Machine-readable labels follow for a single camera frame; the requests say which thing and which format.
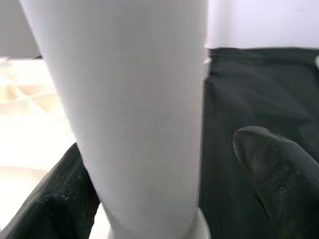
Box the white plastic children table top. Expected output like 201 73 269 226
0 56 110 239

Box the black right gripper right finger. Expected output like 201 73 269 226
233 125 319 239

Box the black tablecloth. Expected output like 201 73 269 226
200 46 319 239

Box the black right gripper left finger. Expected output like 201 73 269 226
0 143 100 239

